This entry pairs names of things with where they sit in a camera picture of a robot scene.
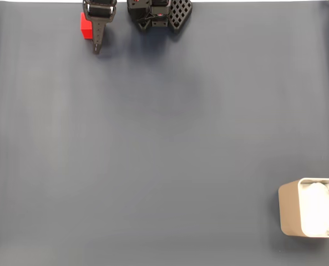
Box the red cube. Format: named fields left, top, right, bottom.
left=80, top=12, right=94, bottom=39

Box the beige open box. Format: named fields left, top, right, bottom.
left=277, top=177, right=329, bottom=238

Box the blue-grey table mat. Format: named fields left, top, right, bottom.
left=0, top=2, right=329, bottom=266

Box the white crumpled tissue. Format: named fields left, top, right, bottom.
left=301, top=181, right=329, bottom=236

